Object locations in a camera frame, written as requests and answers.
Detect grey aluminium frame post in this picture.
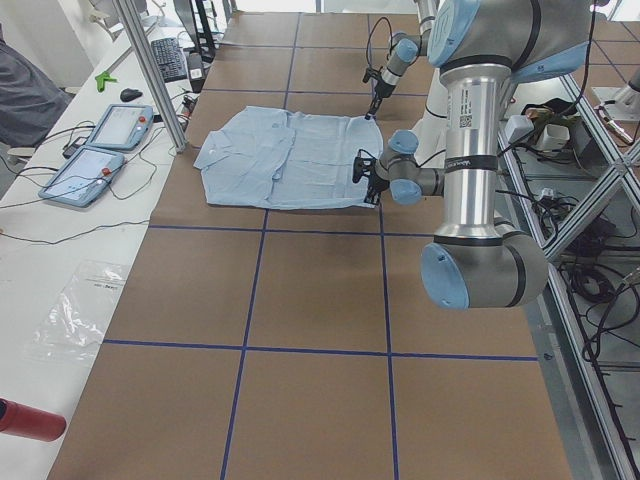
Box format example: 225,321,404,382
113,0,187,153

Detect clear plastic bag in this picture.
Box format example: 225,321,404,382
25,260,131,367

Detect white power strip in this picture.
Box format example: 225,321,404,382
536,187,556,202

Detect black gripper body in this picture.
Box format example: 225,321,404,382
352,149,388,200
363,67,398,100

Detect black computer mouse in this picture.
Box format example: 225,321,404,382
119,88,143,103

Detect blue teach pendant near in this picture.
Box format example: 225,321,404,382
38,146,125,208

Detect blue teach pendant far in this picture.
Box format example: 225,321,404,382
85,104,154,152

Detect red bottle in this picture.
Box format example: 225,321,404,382
1,399,67,442

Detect black keyboard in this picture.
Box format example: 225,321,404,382
150,37,188,83

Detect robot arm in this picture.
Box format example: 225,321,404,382
353,1,593,309
362,1,440,120

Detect light blue button-up shirt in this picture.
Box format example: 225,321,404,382
194,106,383,210

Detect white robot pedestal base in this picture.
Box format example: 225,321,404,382
412,68,448,163

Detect seated person grey shirt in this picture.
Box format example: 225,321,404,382
1,40,72,147

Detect green plastic clamp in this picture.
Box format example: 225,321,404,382
95,70,118,93

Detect blue teach pendant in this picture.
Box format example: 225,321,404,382
85,104,154,152
38,146,125,208

